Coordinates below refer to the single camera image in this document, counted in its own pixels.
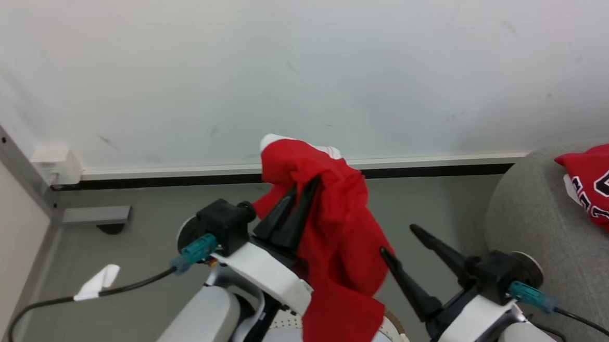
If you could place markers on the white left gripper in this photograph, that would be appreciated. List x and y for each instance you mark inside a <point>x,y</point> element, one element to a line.
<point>268,274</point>

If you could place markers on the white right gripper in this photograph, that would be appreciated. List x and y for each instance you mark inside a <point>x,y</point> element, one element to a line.
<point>469,321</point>

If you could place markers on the plain red garment white trim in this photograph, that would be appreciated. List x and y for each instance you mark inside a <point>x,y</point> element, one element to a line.
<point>339,242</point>

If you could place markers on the red basketball jersey black print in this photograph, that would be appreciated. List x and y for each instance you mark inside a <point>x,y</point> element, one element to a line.
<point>608,197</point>

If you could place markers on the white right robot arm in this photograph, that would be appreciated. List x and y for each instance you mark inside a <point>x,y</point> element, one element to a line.
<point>524,337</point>

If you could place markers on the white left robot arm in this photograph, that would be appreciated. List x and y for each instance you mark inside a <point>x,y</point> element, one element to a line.
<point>198,327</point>

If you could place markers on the white perforated laundry basket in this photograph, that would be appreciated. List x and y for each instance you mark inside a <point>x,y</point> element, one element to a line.
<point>400,339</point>

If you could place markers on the black baseboard strip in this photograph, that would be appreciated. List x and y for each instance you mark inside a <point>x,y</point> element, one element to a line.
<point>180,181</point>

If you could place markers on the grey fabric sofa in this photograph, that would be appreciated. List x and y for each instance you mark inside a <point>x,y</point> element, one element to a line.
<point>537,232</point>

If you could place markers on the black round partition foot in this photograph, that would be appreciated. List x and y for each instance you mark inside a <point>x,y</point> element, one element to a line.
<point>111,229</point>

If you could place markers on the grey metal foot bar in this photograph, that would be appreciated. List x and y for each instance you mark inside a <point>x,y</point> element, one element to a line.
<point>96,216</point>

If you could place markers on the beige partition panel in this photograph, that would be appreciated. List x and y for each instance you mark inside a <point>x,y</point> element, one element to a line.
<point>3,244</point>

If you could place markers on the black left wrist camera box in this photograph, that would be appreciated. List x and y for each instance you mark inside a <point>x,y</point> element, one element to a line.
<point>224,224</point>

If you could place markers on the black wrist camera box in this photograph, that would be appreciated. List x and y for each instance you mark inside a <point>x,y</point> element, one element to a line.
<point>497,275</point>
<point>224,224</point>

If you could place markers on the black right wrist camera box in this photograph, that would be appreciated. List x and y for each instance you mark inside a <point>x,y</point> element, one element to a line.
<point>497,275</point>

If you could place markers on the white wall junction box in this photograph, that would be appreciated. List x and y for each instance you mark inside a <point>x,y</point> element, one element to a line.
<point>56,164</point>

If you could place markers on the grey metal partition post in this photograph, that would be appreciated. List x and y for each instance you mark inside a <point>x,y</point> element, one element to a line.
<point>17,160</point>

